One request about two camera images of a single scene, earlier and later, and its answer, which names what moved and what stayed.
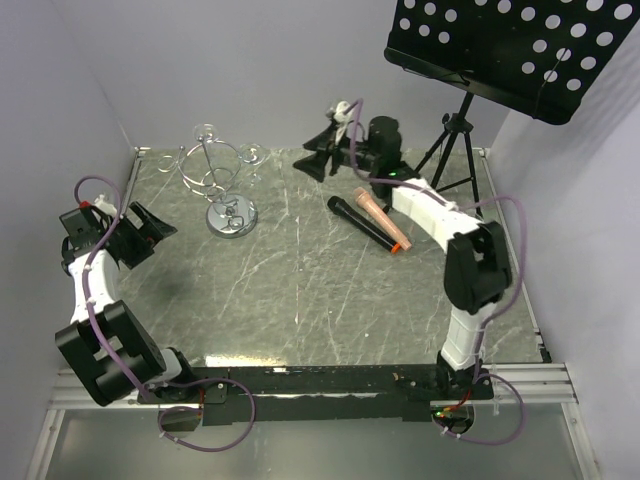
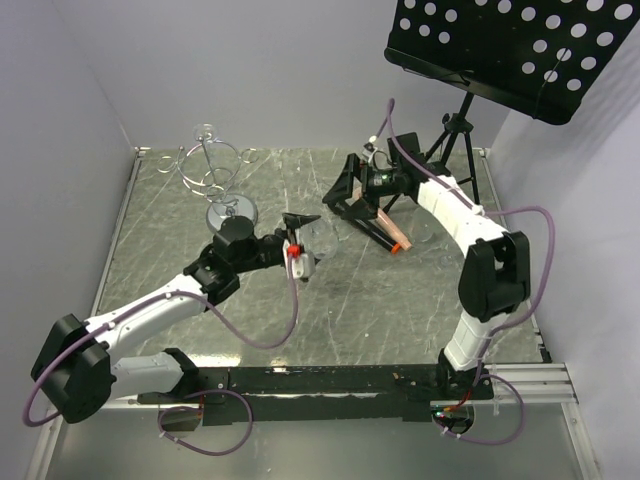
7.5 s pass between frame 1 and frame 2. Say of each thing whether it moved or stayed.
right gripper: moved
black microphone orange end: stayed
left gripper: moved
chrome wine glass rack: stayed
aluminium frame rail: stayed
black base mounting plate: stayed
